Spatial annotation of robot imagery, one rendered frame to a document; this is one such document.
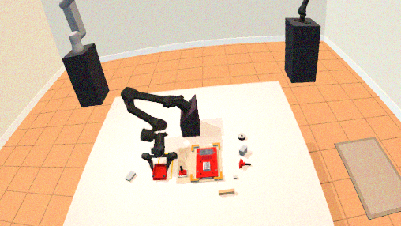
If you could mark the tan wooden block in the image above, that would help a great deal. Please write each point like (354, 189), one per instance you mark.
(228, 191)

